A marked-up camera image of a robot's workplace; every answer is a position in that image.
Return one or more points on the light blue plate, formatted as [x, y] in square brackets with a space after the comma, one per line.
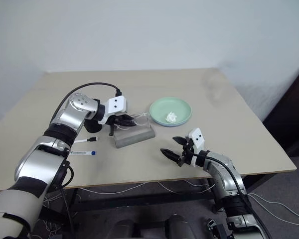
[170, 125]

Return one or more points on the green plate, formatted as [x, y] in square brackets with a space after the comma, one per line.
[164, 107]

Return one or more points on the black table frame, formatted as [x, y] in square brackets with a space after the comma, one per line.
[139, 199]

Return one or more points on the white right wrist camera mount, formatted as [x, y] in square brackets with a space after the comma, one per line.
[198, 138]

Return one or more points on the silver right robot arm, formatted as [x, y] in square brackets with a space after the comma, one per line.
[223, 171]

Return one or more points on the black box with buckle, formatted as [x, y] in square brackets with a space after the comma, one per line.
[215, 229]

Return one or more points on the dark rounded shape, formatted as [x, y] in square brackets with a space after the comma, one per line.
[178, 227]

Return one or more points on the crumpled white paper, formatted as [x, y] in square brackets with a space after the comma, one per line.
[171, 117]

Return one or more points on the white marker black cap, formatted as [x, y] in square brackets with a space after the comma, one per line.
[91, 139]

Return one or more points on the black cabinet orange label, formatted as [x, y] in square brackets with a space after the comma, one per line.
[289, 112]

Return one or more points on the clear frame glasses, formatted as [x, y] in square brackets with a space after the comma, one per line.
[142, 115]

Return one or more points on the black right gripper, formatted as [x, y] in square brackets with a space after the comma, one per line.
[187, 154]

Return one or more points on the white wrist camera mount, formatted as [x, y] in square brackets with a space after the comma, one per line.
[198, 138]
[117, 104]

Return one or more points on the white marker blue cap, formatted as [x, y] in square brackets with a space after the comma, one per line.
[82, 153]

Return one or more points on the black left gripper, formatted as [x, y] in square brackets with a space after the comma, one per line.
[112, 120]

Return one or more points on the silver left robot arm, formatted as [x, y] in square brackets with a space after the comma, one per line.
[72, 117]

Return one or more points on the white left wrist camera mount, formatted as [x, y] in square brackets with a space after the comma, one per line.
[117, 104]

